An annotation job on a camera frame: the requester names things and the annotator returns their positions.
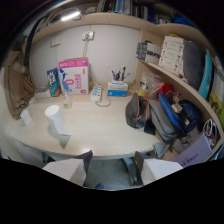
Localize white tissue paper roll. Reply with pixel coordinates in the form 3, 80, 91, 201
44, 104, 73, 149

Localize blue and white tissue box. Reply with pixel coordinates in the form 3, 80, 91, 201
107, 81, 129, 98

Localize purple paper bag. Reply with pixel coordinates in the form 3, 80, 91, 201
171, 131, 213, 168

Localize grey folded cloth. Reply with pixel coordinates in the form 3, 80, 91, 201
147, 99, 181, 160

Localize blue bag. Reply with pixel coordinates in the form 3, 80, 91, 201
157, 92, 202, 133

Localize grey backpack with orange zip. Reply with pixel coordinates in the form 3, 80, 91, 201
125, 92, 151, 130

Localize small white cup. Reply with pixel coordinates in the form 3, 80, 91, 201
19, 108, 33, 126

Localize small clear glass bottle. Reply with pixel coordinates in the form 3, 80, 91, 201
63, 91, 73, 110

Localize white power strip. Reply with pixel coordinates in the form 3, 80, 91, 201
90, 85, 103, 104

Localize red packet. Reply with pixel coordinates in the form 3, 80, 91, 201
157, 82, 174, 98

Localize clear plastic bag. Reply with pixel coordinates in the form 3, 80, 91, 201
139, 71, 164, 100

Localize blue snack packet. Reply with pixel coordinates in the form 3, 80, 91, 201
46, 67, 62, 98

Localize pink and white box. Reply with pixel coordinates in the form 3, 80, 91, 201
58, 57, 90, 96

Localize brown hanging cloth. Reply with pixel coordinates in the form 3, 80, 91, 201
7, 49, 38, 121

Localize pens in holder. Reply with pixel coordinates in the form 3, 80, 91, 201
106, 64, 132, 83

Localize teal flat board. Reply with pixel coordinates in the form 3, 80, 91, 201
198, 49, 213, 100

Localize dark grey pouch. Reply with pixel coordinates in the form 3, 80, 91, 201
181, 40, 205, 91

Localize stack of white boxes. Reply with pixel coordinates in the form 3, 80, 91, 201
158, 35, 185, 76

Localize black and white box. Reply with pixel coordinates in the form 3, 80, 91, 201
135, 41, 162, 66

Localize desk lamp light bar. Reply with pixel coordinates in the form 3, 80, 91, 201
60, 11, 82, 22

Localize white wall switch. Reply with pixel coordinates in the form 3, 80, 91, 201
50, 35, 62, 48

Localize white wall socket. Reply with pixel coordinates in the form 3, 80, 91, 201
82, 30, 95, 41

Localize wooden wall shelf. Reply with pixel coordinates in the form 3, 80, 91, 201
31, 12, 224, 148

